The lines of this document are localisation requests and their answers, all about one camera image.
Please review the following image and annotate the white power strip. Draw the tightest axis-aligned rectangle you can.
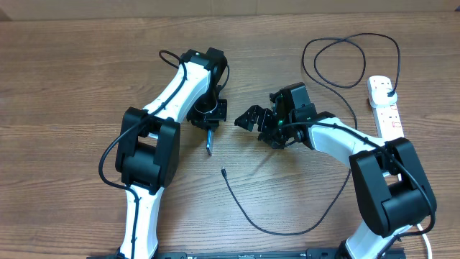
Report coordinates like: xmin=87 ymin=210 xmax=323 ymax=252
xmin=367 ymin=76 xmax=404 ymax=141

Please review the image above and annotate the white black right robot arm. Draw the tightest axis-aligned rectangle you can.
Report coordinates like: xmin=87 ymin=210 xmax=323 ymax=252
xmin=234 ymin=83 xmax=437 ymax=258

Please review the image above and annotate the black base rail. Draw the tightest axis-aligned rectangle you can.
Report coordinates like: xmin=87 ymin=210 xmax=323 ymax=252
xmin=86 ymin=247 xmax=407 ymax=259

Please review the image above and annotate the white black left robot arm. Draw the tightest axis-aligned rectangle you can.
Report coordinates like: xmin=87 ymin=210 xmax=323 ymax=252
xmin=98 ymin=47 xmax=229 ymax=258

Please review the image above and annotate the white charger plug adapter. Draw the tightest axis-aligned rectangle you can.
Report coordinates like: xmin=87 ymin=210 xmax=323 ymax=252
xmin=369 ymin=85 xmax=397 ymax=108

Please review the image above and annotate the Samsung Galaxy smartphone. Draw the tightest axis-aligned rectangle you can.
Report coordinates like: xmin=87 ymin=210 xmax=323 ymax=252
xmin=206 ymin=128 xmax=213 ymax=156

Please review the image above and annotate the white power strip cord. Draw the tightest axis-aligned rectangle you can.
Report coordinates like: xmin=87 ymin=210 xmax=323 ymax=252
xmin=396 ymin=173 xmax=433 ymax=259

